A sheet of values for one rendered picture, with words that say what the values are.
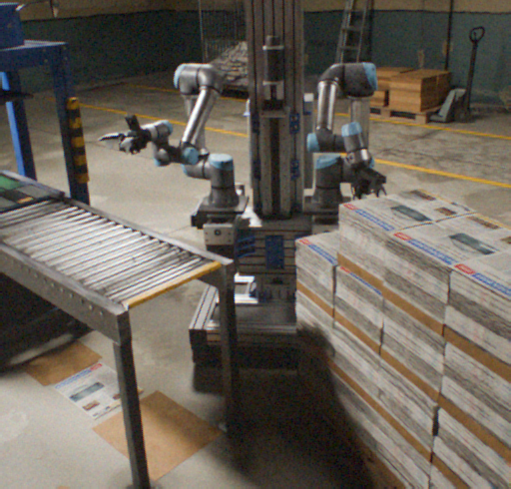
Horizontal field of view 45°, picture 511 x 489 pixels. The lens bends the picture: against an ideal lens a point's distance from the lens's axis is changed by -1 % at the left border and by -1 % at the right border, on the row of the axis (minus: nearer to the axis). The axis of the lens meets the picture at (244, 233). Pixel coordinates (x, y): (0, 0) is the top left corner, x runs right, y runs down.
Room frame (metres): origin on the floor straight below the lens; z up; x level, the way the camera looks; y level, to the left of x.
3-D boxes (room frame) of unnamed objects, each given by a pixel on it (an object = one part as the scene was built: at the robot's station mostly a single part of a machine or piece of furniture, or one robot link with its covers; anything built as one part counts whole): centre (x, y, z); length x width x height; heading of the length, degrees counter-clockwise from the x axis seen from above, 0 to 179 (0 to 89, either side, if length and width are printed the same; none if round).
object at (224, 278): (2.64, 0.53, 0.74); 1.34 x 0.05 x 0.12; 45
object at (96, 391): (2.49, 0.74, 0.00); 0.37 x 0.29 x 0.01; 45
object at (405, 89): (8.54, -2.25, 0.28); 1.20 x 0.83 x 0.57; 45
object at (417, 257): (1.72, -0.67, 0.95); 0.38 x 0.29 x 0.23; 114
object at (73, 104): (3.24, 0.86, 1.05); 0.05 x 0.05 x 0.45; 45
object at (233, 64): (10.38, -0.13, 0.85); 1.21 x 0.83 x 1.71; 45
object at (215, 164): (2.81, 0.10, 0.98); 0.13 x 0.12 x 0.14; 56
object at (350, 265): (1.95, -0.46, 0.86); 0.29 x 0.16 x 0.04; 24
